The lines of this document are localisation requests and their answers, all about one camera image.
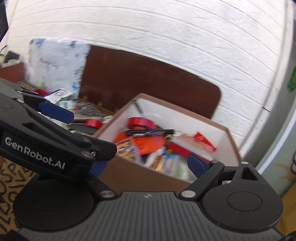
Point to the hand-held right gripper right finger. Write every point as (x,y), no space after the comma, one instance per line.
(195,164)

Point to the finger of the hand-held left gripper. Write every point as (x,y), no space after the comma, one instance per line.
(104,150)
(57,112)

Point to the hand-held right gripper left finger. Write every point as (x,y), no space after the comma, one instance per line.
(99,168)

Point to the brown box with white inside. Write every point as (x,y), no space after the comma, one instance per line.
(129,176)

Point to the large red tape roll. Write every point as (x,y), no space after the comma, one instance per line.
(138,122)

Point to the white box with circle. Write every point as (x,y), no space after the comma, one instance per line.
(57,95)

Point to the colourful printed packet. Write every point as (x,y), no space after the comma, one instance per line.
(126,149)

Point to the small red tape roll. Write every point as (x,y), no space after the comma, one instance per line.
(93,123)

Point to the silver tinsel ball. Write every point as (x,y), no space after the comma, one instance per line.
(92,109)

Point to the orange plastic item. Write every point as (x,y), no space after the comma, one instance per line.
(143,143)

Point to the black pen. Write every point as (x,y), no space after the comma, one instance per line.
(148,133)

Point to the white floral bag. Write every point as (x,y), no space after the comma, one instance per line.
(53,62)

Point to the brown cardboard box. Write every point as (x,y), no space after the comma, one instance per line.
(13,71)

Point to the black box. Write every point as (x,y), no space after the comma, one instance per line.
(12,55)

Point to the dark brown wooden board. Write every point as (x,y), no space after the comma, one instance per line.
(138,76)

